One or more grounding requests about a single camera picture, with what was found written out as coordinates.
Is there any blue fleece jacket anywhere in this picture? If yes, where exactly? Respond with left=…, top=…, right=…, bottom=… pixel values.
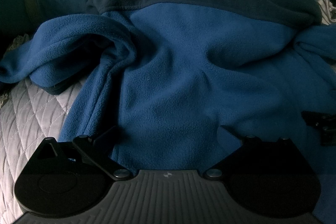
left=1, top=0, right=335, bottom=223

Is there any grey quilted bedspread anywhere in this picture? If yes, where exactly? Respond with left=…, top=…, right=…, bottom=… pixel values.
left=1, top=79, right=85, bottom=223

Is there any grey white patterned cloth pile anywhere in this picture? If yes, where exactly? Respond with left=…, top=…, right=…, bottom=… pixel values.
left=317, top=0, right=335, bottom=25

